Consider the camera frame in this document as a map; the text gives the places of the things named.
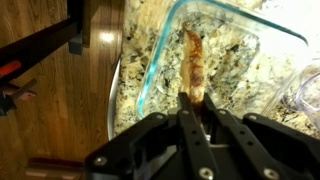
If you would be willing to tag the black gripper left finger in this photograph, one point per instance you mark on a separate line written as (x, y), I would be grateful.
(196, 143)

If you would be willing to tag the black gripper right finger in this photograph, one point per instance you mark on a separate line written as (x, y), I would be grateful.
(240, 143)

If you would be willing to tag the round toasted bread slice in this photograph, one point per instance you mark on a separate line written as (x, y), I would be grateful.
(195, 63)

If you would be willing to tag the clear drinking glass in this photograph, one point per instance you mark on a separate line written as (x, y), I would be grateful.
(308, 100)

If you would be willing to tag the clear glass food container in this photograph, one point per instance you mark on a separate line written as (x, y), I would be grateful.
(156, 63)

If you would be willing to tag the wooden lower cabinet drawers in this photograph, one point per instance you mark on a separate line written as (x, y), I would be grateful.
(56, 168)

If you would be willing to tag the black metal frame bar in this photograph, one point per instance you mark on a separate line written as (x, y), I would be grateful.
(40, 43)

